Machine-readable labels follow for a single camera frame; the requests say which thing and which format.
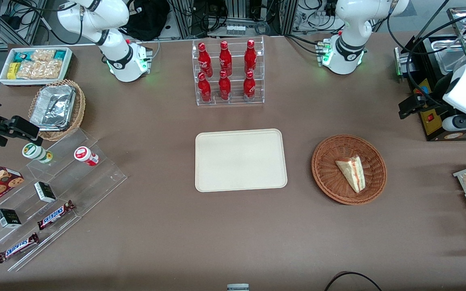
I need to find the triangular sandwich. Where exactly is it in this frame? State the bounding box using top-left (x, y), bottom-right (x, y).
top-left (335, 155), bottom-right (366, 194)

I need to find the oval brown wicker basket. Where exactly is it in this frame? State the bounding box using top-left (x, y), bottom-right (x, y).
top-left (28, 79), bottom-right (86, 142)

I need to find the round brown wicker basket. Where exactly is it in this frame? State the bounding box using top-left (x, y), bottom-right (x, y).
top-left (311, 134), bottom-right (388, 206)

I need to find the beige rectangular tray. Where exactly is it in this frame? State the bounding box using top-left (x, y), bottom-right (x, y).
top-left (195, 129), bottom-right (288, 193)

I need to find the green-lidded white cup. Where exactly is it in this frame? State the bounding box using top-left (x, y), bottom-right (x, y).
top-left (22, 143), bottom-right (54, 164)

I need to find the black countertop appliance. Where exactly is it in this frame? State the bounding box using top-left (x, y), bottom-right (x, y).
top-left (394, 34), bottom-right (466, 142)

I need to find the silver foil container stack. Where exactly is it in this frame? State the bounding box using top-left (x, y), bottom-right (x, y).
top-left (30, 84), bottom-right (76, 131)

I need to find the white rectangular snack bin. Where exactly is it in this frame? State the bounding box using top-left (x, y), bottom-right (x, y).
top-left (0, 47), bottom-right (73, 87)

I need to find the clear cracker bag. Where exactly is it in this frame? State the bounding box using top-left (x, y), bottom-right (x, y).
top-left (15, 59), bottom-right (63, 80)
top-left (30, 49), bottom-right (57, 62)

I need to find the red-lidded white cup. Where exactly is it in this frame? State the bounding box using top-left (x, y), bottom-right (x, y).
top-left (74, 146), bottom-right (100, 167)

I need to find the small black box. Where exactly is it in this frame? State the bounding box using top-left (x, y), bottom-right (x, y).
top-left (34, 181), bottom-right (57, 203)
top-left (0, 208), bottom-right (22, 229)

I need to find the clear acrylic stepped shelf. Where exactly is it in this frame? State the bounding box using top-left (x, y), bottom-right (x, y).
top-left (0, 128), bottom-right (128, 272)

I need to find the brown Snickers bar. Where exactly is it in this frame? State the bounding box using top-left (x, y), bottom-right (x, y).
top-left (0, 232), bottom-right (40, 264)
top-left (37, 200), bottom-right (76, 231)

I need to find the red cola bottle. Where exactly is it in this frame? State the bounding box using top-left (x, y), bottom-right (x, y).
top-left (243, 70), bottom-right (256, 102)
top-left (197, 72), bottom-right (212, 103)
top-left (244, 39), bottom-right (257, 75)
top-left (197, 42), bottom-right (214, 78)
top-left (218, 70), bottom-right (232, 101)
top-left (219, 40), bottom-right (233, 77)

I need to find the black fabric bag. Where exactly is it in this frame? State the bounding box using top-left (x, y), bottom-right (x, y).
top-left (121, 0), bottom-right (171, 41)

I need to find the clear acrylic bottle rack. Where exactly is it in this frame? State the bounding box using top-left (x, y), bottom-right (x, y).
top-left (191, 36), bottom-right (265, 107)

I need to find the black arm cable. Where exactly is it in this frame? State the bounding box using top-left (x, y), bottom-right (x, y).
top-left (386, 0), bottom-right (466, 106)

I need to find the steel wire tray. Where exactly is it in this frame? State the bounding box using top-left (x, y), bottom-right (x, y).
top-left (446, 7), bottom-right (466, 55)

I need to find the black cable loop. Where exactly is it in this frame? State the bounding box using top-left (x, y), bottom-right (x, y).
top-left (324, 271), bottom-right (383, 291)

